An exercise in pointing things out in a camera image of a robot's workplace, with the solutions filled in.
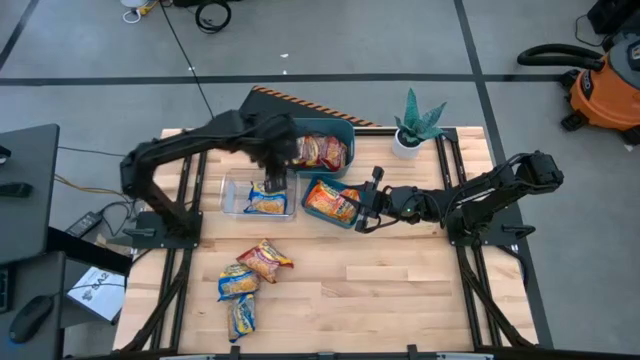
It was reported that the black vacuum hose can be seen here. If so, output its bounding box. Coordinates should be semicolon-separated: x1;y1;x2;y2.
517;43;606;71

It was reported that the black desk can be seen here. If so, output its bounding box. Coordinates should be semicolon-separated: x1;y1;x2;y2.
0;123;61;266

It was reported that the black aluminium table frame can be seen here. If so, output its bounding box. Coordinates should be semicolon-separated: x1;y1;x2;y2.
433;127;542;350
119;149;207;352

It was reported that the white cable loop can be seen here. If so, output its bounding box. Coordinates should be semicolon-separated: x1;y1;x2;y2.
121;0;144;25

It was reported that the black desk leg beam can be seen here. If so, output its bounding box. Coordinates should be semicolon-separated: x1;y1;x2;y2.
47;227;134;276

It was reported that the clear plastic bin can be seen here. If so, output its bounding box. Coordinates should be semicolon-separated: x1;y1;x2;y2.
218;168;300;221

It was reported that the large teal plastic bin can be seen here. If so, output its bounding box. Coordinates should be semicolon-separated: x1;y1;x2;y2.
287;117;357;180

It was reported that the black remote-like device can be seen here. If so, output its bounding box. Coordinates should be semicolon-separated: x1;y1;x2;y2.
0;182;34;199

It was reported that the black ramp with orange stripes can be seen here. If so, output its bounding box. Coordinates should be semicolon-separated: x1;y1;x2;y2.
238;84;382;129

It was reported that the orange shop vacuum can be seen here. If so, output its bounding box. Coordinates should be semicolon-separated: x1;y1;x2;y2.
559;29;640;146

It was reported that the orange Maruchan noodle packet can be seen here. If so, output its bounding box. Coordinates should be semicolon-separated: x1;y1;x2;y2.
304;179;361;225

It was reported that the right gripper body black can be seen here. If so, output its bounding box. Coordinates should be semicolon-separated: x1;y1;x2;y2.
358;182;401;225

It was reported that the yellow floor cable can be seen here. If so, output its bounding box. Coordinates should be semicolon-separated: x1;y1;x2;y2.
53;174;126;197

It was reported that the dark desk with mouse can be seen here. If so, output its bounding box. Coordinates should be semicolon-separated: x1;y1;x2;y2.
0;249;67;360

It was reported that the black keyboard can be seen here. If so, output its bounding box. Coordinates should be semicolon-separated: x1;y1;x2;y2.
0;264;12;315

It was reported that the black table edge bar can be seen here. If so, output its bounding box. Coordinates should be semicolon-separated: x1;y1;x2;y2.
64;343;640;360

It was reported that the blue Maruchan noodle packet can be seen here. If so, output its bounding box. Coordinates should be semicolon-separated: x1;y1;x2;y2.
227;293;257;344
217;263;261;303
243;180;289;216

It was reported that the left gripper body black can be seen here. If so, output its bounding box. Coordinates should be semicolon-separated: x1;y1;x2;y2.
249;117;301;176

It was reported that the red Maruchan noodle packet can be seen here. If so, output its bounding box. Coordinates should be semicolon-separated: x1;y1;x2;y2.
235;238;295;285
292;134;322;168

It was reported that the white printed paper sheet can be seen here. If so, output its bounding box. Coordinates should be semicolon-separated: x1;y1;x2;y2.
66;266;126;322

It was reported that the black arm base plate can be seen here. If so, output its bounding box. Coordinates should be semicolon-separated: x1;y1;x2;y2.
124;209;204;250
447;203;536;247

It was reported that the black power adapter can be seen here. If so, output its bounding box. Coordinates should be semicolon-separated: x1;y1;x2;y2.
64;211;104;239

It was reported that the black equipment case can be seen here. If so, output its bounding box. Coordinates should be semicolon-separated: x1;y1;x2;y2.
587;0;640;36

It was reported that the coiled black cable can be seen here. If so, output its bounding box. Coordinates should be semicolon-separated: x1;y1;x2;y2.
194;0;233;35

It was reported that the long black floor cable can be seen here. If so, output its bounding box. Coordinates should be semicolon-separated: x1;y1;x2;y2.
159;0;216;119

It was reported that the small teal plastic bin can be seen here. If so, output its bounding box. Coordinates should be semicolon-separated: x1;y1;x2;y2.
300;174;362;230

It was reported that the succulent in white pot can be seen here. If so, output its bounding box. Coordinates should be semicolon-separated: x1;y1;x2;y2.
391;87;448;161

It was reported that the red roast beef noodle packet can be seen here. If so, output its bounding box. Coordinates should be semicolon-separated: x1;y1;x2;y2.
319;135;349;172

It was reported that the black computer mouse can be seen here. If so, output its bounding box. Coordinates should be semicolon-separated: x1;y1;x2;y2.
8;294;55;345

